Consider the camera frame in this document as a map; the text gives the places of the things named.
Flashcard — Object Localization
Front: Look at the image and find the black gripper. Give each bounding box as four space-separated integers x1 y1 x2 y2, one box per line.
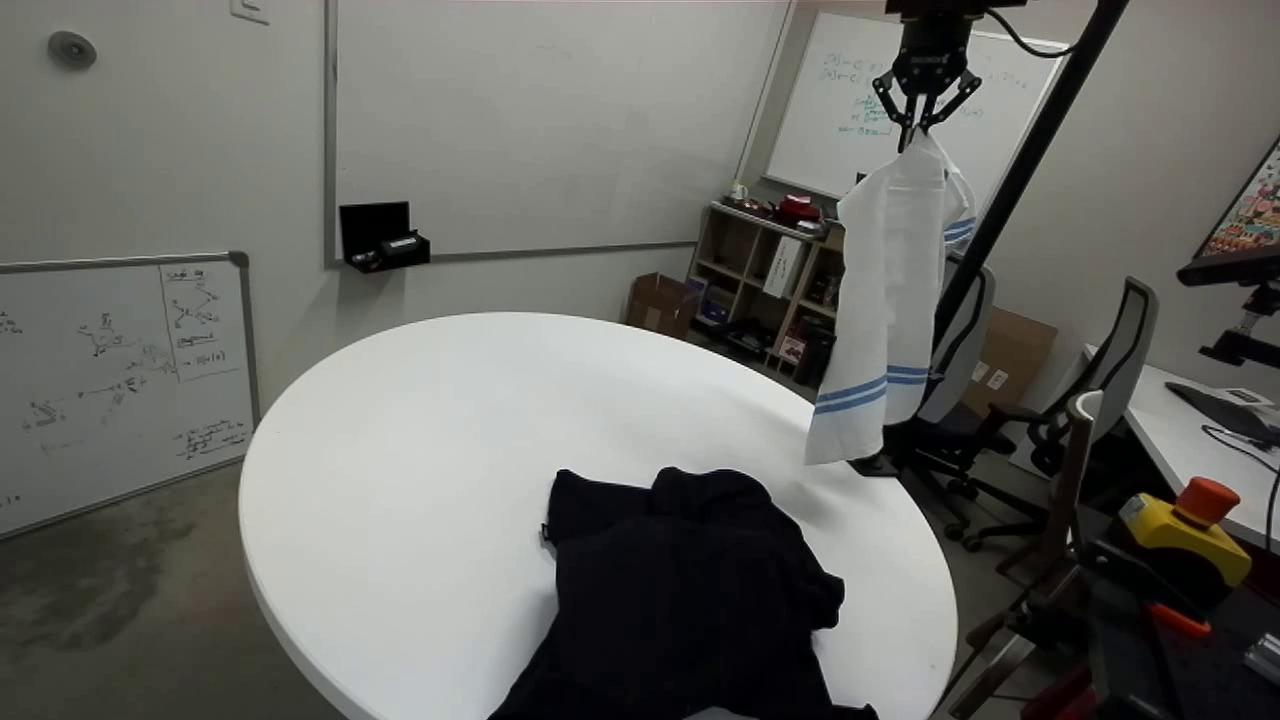
869 14 987 156

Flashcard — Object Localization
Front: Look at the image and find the white cloth with blue stripes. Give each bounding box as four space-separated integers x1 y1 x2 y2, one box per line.
801 127 985 470

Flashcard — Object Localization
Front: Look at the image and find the black clamp-on stand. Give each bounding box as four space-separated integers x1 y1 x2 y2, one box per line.
853 0 1136 482

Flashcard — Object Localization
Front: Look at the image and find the black monitor stand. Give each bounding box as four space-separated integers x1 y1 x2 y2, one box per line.
1198 277 1280 374

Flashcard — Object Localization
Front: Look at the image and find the black cloth garment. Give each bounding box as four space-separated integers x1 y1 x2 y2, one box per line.
490 466 879 720

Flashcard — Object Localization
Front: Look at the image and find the whiteboard with green writing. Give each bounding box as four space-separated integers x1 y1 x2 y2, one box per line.
764 14 1072 243

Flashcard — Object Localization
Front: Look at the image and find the red object on shelf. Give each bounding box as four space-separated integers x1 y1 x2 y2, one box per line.
776 194 826 231

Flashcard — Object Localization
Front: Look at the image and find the wooden shelf unit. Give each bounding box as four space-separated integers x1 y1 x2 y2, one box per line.
694 196 856 392

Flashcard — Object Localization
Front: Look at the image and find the grey mesh office chair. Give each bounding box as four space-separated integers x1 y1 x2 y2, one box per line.
883 257 1056 552

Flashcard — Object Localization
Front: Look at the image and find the large flat cardboard box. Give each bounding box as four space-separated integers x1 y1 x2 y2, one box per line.
961 309 1061 421

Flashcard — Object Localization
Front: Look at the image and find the black office chair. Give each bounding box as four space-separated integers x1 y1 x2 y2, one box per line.
1025 277 1162 488

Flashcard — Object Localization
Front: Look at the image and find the small brown cardboard box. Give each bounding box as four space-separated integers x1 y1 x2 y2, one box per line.
624 267 707 342

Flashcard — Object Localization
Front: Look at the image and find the computer monitor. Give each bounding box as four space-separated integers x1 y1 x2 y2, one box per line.
1178 133 1280 293

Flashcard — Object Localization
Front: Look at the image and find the long brown metal bar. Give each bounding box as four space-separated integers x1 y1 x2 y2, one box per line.
1046 389 1112 591

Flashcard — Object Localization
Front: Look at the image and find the white desk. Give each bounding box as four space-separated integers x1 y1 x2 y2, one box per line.
1122 361 1280 545

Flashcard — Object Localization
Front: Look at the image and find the black keyboard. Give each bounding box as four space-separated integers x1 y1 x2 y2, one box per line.
1166 375 1280 452

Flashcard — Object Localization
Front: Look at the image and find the yellow emergency stop red button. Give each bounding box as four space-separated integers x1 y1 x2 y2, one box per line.
1116 472 1258 591

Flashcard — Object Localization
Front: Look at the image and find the black marker holder box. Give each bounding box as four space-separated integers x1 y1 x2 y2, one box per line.
335 196 438 277

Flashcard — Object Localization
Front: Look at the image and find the black perforated mounting board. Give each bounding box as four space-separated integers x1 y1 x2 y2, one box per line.
1064 534 1280 720

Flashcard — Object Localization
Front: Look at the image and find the aluminium extrusion bar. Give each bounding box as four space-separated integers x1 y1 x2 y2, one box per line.
1239 627 1280 690

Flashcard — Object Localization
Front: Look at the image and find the framed whiteboard with sketches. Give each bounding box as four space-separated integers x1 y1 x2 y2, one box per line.
0 249 263 539

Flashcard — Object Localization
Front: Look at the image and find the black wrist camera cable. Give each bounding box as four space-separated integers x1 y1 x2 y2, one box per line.
980 4 1075 66

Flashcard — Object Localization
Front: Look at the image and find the large wall whiteboard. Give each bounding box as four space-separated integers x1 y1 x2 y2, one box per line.
321 0 794 267

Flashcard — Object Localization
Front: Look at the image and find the thin black desk cable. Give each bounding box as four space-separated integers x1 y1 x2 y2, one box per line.
1198 421 1280 545

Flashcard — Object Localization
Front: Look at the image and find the orange-handled bar clamp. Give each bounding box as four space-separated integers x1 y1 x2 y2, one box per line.
1136 597 1222 646

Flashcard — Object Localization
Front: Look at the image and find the round grey wall device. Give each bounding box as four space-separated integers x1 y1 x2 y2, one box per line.
47 29 99 75

